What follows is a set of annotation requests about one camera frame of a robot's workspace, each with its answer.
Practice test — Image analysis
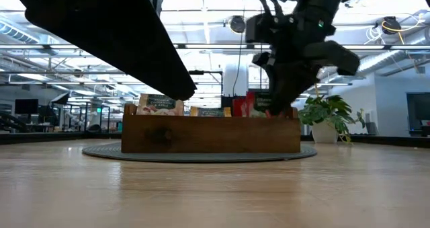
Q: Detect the dark wall screen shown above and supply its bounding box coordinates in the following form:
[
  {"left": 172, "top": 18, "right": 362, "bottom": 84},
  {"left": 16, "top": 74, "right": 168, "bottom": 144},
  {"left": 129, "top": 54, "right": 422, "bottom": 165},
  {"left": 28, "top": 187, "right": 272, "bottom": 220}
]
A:
[{"left": 406, "top": 92, "right": 430, "bottom": 131}]

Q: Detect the red strawberry tea bag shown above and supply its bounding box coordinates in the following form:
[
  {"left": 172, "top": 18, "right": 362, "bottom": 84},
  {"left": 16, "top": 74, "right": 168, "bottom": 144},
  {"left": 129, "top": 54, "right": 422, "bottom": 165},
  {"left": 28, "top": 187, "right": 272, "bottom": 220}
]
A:
[
  {"left": 246, "top": 89, "right": 273, "bottom": 118},
  {"left": 232, "top": 96, "right": 249, "bottom": 118}
]

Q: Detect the potted green plant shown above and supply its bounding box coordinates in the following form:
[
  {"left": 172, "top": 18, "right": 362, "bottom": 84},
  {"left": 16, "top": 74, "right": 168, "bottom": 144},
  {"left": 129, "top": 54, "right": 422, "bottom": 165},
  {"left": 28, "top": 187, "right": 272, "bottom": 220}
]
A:
[{"left": 298, "top": 93, "right": 366, "bottom": 144}]

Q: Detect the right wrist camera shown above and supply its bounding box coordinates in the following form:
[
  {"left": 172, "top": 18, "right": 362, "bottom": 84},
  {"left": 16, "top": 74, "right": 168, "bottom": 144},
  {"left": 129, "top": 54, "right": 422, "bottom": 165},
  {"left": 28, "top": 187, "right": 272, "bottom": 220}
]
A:
[{"left": 245, "top": 13, "right": 298, "bottom": 44}]

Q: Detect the orange peach tea bag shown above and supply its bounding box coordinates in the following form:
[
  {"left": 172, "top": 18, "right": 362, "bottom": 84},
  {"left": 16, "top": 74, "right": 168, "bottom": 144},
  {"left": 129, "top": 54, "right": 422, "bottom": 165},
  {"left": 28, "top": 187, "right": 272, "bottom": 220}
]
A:
[{"left": 189, "top": 106, "right": 232, "bottom": 118}]

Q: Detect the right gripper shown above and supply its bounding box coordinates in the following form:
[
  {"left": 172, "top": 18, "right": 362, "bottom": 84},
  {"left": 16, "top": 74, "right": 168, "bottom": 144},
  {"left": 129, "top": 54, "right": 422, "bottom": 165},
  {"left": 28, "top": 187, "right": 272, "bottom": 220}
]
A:
[{"left": 251, "top": 28, "right": 361, "bottom": 117}]

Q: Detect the black ceiling cable reel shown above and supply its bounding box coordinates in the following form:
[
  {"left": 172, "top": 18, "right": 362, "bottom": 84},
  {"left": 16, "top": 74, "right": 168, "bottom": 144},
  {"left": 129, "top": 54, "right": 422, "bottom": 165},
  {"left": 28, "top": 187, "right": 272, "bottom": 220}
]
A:
[
  {"left": 229, "top": 15, "right": 247, "bottom": 34},
  {"left": 381, "top": 15, "right": 402, "bottom": 36}
]

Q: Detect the wooden three-compartment tea box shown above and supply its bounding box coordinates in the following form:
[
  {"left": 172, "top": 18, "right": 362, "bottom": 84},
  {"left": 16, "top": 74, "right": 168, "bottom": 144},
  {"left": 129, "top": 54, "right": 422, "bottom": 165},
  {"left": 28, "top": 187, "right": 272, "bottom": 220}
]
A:
[{"left": 120, "top": 102, "right": 302, "bottom": 154}]

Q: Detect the grey round mat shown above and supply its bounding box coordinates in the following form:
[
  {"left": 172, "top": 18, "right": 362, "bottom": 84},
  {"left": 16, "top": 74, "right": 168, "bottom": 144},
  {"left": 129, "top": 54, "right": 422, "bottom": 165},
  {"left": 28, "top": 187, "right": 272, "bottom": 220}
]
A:
[{"left": 81, "top": 141, "right": 318, "bottom": 164}]

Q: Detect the black monitor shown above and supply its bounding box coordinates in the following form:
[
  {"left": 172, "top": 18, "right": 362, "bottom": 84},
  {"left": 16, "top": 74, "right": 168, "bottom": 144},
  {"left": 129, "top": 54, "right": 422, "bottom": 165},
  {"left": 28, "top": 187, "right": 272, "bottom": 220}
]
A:
[{"left": 14, "top": 99, "right": 39, "bottom": 115}]

